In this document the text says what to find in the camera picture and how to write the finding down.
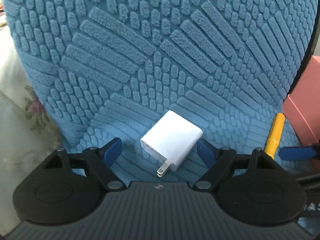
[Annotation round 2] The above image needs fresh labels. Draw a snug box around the yellow plastic stick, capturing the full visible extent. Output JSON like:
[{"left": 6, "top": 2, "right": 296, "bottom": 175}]
[{"left": 264, "top": 113, "right": 285, "bottom": 159}]

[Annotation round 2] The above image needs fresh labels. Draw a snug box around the white power adapter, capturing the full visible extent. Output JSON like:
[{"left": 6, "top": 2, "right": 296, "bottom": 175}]
[{"left": 140, "top": 111, "right": 203, "bottom": 178}]

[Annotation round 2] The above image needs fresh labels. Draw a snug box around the pink cardboard box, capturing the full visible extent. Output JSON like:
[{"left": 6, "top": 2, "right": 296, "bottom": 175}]
[{"left": 283, "top": 56, "right": 320, "bottom": 145}]

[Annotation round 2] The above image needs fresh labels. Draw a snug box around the floral cream pillow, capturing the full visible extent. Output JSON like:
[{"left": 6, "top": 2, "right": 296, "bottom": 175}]
[{"left": 1, "top": 14, "right": 61, "bottom": 235}]

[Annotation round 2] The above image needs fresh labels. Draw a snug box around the blue textured sofa cover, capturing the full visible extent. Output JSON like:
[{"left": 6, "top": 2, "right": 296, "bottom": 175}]
[{"left": 3, "top": 0, "right": 319, "bottom": 182}]

